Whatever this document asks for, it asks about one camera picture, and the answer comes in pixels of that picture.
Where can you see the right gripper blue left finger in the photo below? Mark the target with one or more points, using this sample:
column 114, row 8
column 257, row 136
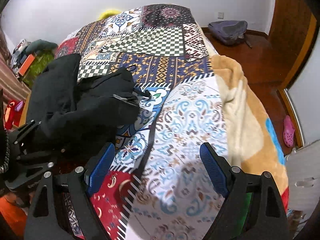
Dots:
column 48, row 215

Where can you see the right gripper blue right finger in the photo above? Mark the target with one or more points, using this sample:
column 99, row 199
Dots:
column 252, row 207

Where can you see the black zip hoodie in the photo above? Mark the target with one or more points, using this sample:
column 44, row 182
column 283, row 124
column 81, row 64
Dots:
column 82, row 116

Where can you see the orange sleeve forearm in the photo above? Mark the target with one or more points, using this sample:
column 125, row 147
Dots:
column 14, row 216

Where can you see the red plush toy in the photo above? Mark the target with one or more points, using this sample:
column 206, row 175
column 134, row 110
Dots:
column 12, row 114

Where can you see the striped red curtain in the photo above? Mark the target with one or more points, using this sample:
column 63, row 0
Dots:
column 12, row 88

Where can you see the tan fleece blanket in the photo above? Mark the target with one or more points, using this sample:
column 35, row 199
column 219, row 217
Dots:
column 252, row 142

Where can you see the orange box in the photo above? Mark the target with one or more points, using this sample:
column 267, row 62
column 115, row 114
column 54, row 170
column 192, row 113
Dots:
column 26, row 64

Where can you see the green camouflage bag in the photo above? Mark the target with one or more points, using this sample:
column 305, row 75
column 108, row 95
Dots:
column 42, row 59

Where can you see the pink clog shoe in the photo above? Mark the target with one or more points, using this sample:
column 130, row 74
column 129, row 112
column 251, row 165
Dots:
column 288, row 132

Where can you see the dark green cushion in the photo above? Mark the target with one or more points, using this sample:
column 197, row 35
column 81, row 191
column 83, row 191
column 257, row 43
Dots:
column 39, row 45

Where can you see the patchwork patterned bedspread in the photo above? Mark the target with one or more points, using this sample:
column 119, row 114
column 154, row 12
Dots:
column 157, row 186

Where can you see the yellow hoop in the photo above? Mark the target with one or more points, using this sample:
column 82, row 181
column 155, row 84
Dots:
column 108, row 13

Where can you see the grey backpack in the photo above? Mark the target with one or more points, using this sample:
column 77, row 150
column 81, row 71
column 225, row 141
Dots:
column 230, row 33

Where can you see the brown wooden door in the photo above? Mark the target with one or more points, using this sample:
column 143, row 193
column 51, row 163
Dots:
column 293, row 32

